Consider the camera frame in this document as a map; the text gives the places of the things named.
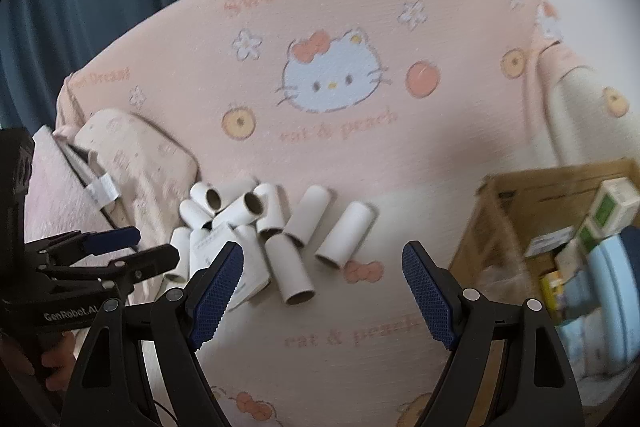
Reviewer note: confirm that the pile of white paper tubes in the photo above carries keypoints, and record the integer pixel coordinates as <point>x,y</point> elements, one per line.
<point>305,217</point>

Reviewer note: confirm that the cream printed pillow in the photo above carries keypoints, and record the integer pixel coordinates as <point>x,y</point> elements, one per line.
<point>135,147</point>

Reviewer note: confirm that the pink cloth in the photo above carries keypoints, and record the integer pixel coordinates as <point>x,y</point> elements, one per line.
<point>55,187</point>

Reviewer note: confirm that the light blue case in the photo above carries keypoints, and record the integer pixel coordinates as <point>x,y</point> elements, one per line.
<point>612,287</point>

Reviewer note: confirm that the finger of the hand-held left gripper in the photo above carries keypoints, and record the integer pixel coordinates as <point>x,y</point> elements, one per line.
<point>150,257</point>
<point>117,237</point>

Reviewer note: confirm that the pink printed blanket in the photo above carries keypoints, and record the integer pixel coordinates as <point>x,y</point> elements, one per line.
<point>350,147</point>

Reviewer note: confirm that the brown cardboard box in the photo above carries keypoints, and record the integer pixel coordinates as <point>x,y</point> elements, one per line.
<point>500,227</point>

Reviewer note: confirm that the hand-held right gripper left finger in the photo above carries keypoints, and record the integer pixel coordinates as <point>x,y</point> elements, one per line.
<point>215,294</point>

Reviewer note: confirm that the green and white carton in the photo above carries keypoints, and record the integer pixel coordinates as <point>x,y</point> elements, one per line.
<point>612,204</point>

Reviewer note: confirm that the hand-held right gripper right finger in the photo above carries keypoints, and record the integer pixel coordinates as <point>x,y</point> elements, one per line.
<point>430,297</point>

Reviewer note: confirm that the small yellow carton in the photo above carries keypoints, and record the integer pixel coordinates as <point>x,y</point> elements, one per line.
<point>552,289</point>

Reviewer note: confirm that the person's left hand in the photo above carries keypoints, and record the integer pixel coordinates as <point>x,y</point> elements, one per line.
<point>57,357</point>

